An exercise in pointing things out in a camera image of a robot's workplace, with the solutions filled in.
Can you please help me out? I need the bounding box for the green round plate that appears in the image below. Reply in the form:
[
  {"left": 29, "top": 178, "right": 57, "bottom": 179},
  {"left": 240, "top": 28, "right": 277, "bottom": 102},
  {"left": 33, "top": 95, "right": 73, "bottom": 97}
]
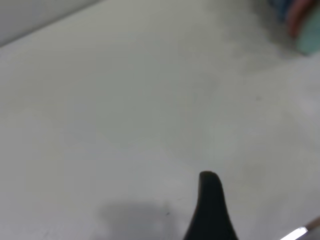
[{"left": 293, "top": 13, "right": 320, "bottom": 56}]

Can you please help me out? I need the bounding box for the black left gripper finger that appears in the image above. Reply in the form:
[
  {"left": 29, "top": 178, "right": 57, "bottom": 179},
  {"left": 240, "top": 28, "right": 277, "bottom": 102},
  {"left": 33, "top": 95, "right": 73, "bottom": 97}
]
[{"left": 183, "top": 171, "right": 241, "bottom": 240}]

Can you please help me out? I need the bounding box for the pink round plate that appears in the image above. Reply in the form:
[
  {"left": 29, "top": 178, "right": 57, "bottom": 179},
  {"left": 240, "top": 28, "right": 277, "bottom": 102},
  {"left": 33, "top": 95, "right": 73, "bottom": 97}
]
[{"left": 286, "top": 0, "right": 316, "bottom": 38}]

